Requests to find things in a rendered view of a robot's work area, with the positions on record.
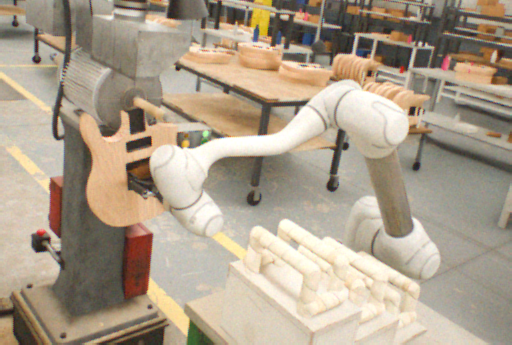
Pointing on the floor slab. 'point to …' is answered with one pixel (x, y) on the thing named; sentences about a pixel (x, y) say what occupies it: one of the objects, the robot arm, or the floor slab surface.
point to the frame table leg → (194, 335)
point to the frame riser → (154, 334)
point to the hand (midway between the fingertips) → (141, 173)
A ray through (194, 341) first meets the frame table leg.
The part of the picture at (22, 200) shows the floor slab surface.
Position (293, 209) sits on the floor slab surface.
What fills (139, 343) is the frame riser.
